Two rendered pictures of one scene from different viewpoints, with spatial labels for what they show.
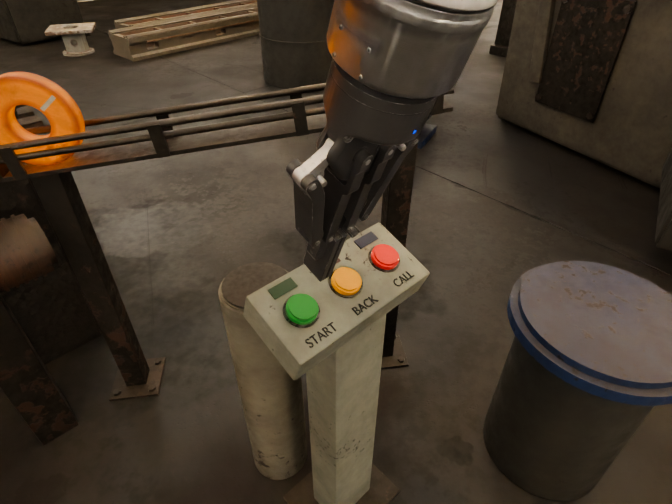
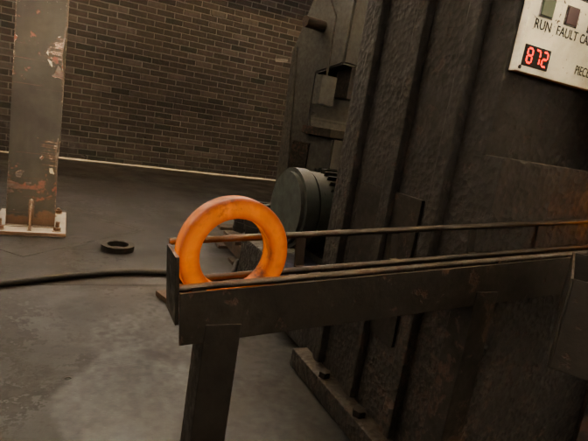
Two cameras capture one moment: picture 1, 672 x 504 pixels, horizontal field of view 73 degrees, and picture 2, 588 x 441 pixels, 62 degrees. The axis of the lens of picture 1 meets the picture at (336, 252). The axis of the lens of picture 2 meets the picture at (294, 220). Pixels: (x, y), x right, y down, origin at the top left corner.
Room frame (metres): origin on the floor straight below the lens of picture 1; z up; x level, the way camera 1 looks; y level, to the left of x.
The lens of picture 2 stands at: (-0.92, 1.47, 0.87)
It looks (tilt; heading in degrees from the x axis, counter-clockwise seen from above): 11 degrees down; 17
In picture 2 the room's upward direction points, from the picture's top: 9 degrees clockwise
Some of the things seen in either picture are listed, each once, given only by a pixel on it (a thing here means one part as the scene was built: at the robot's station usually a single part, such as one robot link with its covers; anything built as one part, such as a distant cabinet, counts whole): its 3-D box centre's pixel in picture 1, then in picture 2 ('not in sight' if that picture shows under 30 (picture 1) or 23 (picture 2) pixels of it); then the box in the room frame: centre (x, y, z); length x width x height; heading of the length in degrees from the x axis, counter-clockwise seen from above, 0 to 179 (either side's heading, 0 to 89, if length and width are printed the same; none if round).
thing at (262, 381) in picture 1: (270, 384); not in sight; (0.53, 0.13, 0.26); 0.12 x 0.12 x 0.52
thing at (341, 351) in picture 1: (343, 411); not in sight; (0.44, -0.01, 0.31); 0.24 x 0.16 x 0.62; 133
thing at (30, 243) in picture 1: (27, 338); not in sight; (0.64, 0.65, 0.27); 0.22 x 0.13 x 0.53; 133
